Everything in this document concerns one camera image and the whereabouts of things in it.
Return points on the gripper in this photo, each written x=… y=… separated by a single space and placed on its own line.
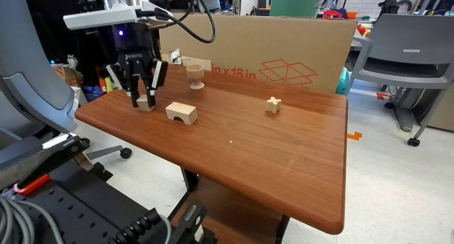
x=136 y=45

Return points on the square wooden block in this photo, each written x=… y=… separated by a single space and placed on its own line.
x=143 y=104

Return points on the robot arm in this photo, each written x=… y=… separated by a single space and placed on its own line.
x=28 y=59

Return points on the wooden arch block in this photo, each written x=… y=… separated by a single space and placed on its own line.
x=181 y=111

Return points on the wooden cross block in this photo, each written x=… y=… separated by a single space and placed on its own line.
x=273 y=105

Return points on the crumpled silver wrapper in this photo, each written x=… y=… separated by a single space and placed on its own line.
x=176 y=56

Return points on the wooden goblet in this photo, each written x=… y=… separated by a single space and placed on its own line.
x=195 y=73

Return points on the office chair base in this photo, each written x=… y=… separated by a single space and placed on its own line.
x=106 y=151

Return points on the large cardboard box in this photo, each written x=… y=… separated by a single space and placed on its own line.
x=269 y=42

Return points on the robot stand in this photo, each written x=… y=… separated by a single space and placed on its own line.
x=81 y=205

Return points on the green bin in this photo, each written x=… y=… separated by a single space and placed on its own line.
x=294 y=4

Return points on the teal plastic object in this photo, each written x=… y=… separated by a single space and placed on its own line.
x=342 y=82

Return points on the orange bowl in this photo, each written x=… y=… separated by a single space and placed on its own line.
x=352 y=15

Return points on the grey chair on wheels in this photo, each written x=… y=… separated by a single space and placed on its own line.
x=408 y=49

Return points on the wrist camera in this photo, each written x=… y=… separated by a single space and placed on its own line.
x=103 y=17

